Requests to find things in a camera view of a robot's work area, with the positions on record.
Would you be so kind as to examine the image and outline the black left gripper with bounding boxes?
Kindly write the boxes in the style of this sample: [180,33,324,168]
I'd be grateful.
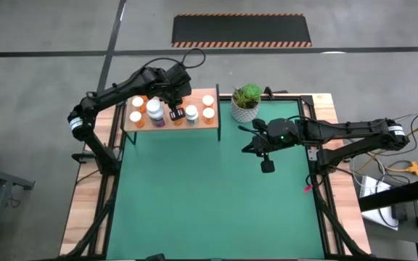
[157,63,192,123]

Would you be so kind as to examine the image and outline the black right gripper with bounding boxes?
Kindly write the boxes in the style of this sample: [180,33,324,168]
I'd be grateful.
[242,117,302,174]

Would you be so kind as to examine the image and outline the black aluminium table frame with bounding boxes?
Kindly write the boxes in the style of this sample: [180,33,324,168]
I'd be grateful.
[58,86,373,261]

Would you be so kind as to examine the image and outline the small white aspirin bottle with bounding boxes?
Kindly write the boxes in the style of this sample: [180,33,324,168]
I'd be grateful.
[184,104,200,127]

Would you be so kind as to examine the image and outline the black hazard-striped floor mat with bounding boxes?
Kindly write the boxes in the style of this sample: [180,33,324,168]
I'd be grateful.
[171,13,314,49]

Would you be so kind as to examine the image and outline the plant in white patterned pot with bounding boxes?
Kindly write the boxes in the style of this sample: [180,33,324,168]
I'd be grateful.
[229,82,263,124]

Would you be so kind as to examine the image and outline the large white bottle purple label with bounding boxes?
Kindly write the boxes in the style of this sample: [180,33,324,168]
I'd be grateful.
[145,98,167,129]

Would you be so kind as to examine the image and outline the wooden shelf black frame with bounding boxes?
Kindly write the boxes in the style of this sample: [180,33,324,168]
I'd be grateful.
[120,83,223,146]

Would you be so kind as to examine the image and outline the grey metal desk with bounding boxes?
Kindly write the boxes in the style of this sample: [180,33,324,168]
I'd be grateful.
[0,162,36,261]

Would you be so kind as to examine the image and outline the black side table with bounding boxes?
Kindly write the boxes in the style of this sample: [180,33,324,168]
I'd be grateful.
[357,176,418,261]

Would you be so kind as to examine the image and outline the yellow extension cable splitter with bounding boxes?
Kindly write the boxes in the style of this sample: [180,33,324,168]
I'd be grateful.
[385,160,418,178]

